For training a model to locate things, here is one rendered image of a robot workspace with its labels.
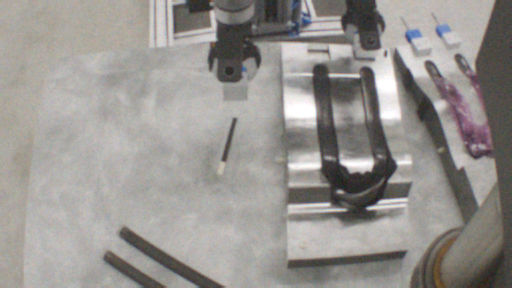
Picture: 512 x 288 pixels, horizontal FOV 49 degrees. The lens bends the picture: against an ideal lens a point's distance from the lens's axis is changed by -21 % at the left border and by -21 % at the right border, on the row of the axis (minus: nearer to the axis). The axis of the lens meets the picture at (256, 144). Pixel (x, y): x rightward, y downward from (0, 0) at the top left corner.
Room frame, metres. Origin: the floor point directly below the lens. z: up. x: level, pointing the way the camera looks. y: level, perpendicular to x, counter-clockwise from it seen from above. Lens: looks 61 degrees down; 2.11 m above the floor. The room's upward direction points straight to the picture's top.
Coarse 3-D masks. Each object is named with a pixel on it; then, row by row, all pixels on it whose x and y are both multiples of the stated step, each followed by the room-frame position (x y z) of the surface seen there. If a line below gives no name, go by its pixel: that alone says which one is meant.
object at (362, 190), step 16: (320, 80) 0.84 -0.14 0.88; (368, 80) 0.85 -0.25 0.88; (320, 96) 0.80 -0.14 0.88; (368, 96) 0.81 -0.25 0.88; (320, 112) 0.76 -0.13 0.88; (368, 112) 0.76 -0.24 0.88; (320, 128) 0.72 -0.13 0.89; (368, 128) 0.72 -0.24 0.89; (320, 144) 0.67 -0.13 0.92; (336, 144) 0.67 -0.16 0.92; (384, 144) 0.67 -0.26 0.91; (336, 160) 0.63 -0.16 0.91; (384, 160) 0.63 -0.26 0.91; (336, 176) 0.61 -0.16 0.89; (352, 176) 0.58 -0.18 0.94; (368, 176) 0.58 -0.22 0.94; (384, 176) 0.60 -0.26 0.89; (336, 192) 0.58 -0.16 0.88; (352, 192) 0.58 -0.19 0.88; (368, 192) 0.58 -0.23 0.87; (352, 208) 0.54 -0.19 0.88
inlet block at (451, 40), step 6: (432, 12) 1.11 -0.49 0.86; (438, 24) 1.07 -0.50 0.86; (444, 24) 1.06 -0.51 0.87; (438, 30) 1.04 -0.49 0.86; (444, 30) 1.04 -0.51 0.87; (450, 30) 1.05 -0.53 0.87; (438, 36) 1.04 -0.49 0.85; (444, 36) 1.01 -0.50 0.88; (450, 36) 1.01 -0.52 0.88; (456, 36) 1.02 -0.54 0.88; (444, 42) 1.00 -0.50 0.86; (450, 42) 0.99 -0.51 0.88; (456, 42) 0.99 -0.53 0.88; (450, 48) 0.99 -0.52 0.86
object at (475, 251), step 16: (496, 192) 0.18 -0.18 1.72; (480, 208) 0.19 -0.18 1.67; (496, 208) 0.17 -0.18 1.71; (480, 224) 0.17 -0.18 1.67; (496, 224) 0.16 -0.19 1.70; (464, 240) 0.17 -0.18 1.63; (480, 240) 0.16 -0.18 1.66; (496, 240) 0.15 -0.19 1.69; (448, 256) 0.18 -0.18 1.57; (464, 256) 0.16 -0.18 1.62; (480, 256) 0.15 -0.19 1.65; (496, 256) 0.14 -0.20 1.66; (448, 272) 0.16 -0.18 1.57; (464, 272) 0.15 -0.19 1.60; (480, 272) 0.14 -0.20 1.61
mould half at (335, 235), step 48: (288, 48) 0.92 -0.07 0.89; (336, 48) 0.93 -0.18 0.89; (384, 48) 0.94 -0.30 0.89; (288, 96) 0.80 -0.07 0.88; (336, 96) 0.80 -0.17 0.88; (384, 96) 0.80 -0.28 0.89; (288, 144) 0.67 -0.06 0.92; (288, 192) 0.57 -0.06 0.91; (384, 192) 0.57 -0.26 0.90; (288, 240) 0.48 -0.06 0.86; (336, 240) 0.48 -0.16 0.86; (384, 240) 0.47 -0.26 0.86
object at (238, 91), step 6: (246, 72) 0.81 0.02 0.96; (246, 78) 0.79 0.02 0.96; (222, 84) 0.78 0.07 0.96; (228, 84) 0.78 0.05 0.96; (234, 84) 0.78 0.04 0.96; (240, 84) 0.78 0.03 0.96; (246, 84) 0.78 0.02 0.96; (222, 90) 0.77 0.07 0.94; (228, 90) 0.77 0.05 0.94; (234, 90) 0.77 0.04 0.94; (240, 90) 0.77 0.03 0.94; (246, 90) 0.77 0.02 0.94; (228, 96) 0.77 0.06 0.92; (234, 96) 0.77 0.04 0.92; (240, 96) 0.77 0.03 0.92; (246, 96) 0.77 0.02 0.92
